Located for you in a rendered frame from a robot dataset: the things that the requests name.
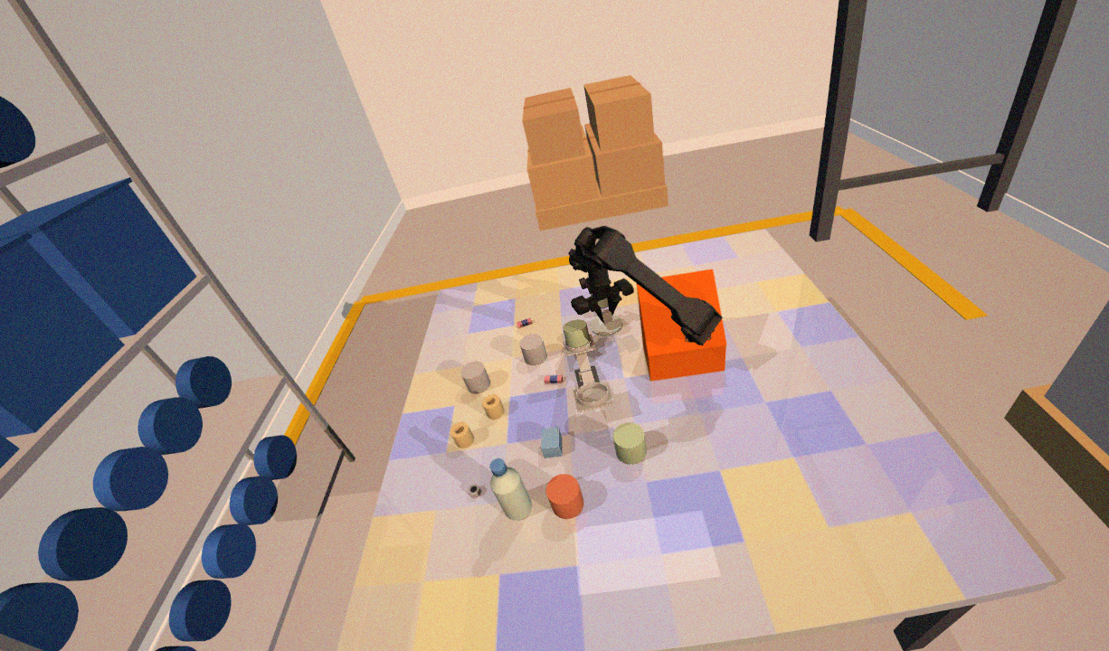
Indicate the grey cylinder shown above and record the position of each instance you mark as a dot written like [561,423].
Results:
[475,376]
[533,349]

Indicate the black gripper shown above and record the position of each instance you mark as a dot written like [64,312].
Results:
[601,290]

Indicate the tan hollow cylinder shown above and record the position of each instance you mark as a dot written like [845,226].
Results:
[462,435]
[493,406]

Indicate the orange cylinder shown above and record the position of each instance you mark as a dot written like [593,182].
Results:
[565,496]

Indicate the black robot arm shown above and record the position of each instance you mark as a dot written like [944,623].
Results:
[698,318]

